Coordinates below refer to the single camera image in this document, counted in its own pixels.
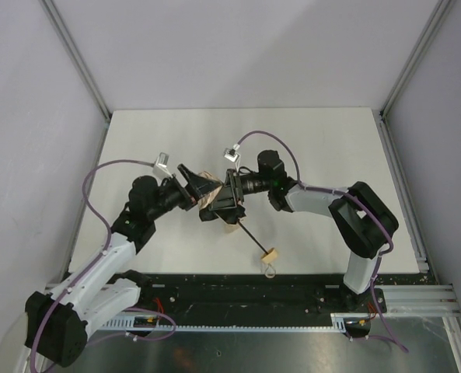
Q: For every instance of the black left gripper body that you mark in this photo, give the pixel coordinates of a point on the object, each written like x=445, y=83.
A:
x=185, y=189

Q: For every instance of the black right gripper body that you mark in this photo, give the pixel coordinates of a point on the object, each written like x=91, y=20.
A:
x=232, y=189

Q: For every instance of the beige folding umbrella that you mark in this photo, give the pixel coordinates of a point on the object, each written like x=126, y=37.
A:
x=252, y=183

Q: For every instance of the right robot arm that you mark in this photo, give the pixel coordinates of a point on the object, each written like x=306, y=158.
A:
x=365, y=223

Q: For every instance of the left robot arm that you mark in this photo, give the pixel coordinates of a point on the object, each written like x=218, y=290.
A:
x=61, y=322

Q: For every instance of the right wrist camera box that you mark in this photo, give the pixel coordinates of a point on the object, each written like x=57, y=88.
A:
x=232, y=154

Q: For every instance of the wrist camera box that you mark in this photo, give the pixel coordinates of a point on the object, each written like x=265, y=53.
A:
x=232, y=154
x=160, y=166

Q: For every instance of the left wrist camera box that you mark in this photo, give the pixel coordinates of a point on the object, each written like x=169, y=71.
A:
x=160, y=166

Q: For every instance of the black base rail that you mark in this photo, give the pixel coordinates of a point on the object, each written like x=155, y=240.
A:
x=250, y=300

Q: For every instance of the grey slotted cable duct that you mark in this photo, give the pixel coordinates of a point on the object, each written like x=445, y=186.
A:
x=148, y=322

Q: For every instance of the left aluminium corner post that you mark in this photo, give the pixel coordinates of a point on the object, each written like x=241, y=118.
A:
x=65, y=36

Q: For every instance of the aluminium corner post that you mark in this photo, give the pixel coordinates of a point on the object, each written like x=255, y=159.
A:
x=65, y=36
x=424, y=41

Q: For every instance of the right aluminium corner post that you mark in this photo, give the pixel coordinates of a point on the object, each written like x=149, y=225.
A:
x=424, y=41

